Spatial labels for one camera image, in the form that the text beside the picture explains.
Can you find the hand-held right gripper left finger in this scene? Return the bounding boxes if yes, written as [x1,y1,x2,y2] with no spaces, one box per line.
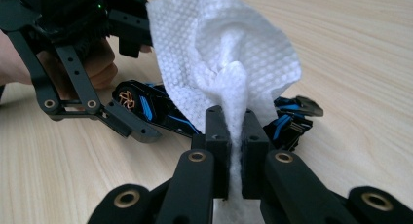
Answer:
[191,104,233,200]

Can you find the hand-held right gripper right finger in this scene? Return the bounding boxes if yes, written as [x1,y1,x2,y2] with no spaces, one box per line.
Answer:
[240,109,276,200]

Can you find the blue toy car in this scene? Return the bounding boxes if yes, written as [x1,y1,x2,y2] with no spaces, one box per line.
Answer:
[111,79,324,153]

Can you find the white wet wipe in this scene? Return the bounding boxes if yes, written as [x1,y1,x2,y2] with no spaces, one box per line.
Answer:
[145,0,302,224]

